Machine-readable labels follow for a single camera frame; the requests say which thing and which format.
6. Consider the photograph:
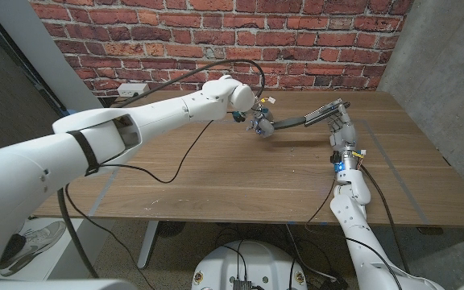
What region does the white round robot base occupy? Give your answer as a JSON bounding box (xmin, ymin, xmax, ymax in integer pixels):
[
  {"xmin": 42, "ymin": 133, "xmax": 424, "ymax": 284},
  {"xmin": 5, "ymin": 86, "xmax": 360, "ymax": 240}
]
[{"xmin": 191, "ymin": 240, "xmax": 309, "ymax": 290}]

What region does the black power adapter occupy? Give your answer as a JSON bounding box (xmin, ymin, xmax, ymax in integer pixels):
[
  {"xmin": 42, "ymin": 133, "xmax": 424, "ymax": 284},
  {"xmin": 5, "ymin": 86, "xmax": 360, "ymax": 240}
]
[{"xmin": 319, "ymin": 275, "xmax": 350, "ymax": 290}]

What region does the dark grey door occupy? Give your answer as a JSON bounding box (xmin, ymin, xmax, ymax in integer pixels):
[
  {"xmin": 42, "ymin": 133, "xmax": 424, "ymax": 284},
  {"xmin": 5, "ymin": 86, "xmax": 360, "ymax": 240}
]
[{"xmin": 0, "ymin": 3, "xmax": 74, "ymax": 158}]

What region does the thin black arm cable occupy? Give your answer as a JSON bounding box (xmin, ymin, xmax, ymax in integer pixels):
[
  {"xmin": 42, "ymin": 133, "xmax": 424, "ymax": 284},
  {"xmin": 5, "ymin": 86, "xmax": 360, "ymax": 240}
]
[
  {"xmin": 304, "ymin": 178, "xmax": 404, "ymax": 290},
  {"xmin": 64, "ymin": 119, "xmax": 216, "ymax": 290}
]

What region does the white floor cable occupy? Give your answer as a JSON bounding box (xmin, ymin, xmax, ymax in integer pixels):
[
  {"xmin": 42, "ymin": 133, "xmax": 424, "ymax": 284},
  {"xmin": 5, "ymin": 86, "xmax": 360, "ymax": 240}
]
[{"xmin": 284, "ymin": 223, "xmax": 338, "ymax": 282}]

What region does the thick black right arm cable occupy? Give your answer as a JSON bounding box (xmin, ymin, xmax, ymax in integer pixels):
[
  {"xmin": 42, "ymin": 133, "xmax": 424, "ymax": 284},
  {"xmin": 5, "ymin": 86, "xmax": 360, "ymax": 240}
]
[{"xmin": 358, "ymin": 164, "xmax": 412, "ymax": 275}]

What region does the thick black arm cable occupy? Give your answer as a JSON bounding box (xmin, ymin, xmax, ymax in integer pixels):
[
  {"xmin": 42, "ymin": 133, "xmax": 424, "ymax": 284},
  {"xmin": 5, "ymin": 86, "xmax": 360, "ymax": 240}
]
[
  {"xmin": 56, "ymin": 59, "xmax": 267, "ymax": 280},
  {"xmin": 358, "ymin": 164, "xmax": 412, "ymax": 275}
]

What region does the black rod tool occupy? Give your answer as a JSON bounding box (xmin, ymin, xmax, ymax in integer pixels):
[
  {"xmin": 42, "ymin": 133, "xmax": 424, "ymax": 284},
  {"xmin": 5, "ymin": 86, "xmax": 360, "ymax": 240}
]
[{"xmin": 271, "ymin": 99, "xmax": 350, "ymax": 131}]

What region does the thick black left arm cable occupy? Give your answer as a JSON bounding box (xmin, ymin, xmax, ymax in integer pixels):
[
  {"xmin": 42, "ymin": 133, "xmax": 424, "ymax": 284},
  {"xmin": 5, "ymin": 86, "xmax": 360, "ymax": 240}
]
[{"xmin": 56, "ymin": 59, "xmax": 267, "ymax": 280}]

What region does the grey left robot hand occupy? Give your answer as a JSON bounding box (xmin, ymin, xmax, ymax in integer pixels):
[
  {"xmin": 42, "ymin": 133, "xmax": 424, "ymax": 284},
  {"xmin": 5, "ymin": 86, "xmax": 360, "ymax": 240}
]
[{"xmin": 247, "ymin": 108, "xmax": 276, "ymax": 139}]

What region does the grey white sneaker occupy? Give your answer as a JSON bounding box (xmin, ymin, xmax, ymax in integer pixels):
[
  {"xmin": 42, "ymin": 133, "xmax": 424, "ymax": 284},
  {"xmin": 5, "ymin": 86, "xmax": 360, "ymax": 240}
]
[{"xmin": 0, "ymin": 220, "xmax": 67, "ymax": 277}]

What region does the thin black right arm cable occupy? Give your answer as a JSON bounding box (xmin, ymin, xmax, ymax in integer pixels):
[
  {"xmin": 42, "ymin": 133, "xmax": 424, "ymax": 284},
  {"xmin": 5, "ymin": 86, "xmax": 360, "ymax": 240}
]
[{"xmin": 304, "ymin": 178, "xmax": 404, "ymax": 290}]

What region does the red brick print backdrop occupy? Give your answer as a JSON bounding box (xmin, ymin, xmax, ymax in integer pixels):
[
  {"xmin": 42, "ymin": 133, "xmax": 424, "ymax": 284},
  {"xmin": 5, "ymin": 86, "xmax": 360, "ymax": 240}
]
[{"xmin": 30, "ymin": 0, "xmax": 415, "ymax": 97}]

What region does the white table leg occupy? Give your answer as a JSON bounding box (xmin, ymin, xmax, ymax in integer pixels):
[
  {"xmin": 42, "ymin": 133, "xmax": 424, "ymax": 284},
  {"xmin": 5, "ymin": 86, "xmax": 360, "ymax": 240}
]
[{"xmin": 137, "ymin": 220, "xmax": 160, "ymax": 270}]

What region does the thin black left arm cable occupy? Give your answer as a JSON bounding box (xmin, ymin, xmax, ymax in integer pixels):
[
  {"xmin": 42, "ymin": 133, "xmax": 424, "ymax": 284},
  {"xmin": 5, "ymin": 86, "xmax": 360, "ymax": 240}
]
[{"xmin": 64, "ymin": 119, "xmax": 216, "ymax": 290}]

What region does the white power strip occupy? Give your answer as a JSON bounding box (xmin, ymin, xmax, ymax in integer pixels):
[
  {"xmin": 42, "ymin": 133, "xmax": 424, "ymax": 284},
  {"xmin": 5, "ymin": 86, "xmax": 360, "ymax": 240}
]
[{"xmin": 117, "ymin": 82, "xmax": 151, "ymax": 98}]

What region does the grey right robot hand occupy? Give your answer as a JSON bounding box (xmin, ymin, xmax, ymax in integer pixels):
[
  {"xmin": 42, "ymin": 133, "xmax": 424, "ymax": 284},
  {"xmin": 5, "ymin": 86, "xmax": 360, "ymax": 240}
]
[{"xmin": 327, "ymin": 107, "xmax": 366, "ymax": 172}]

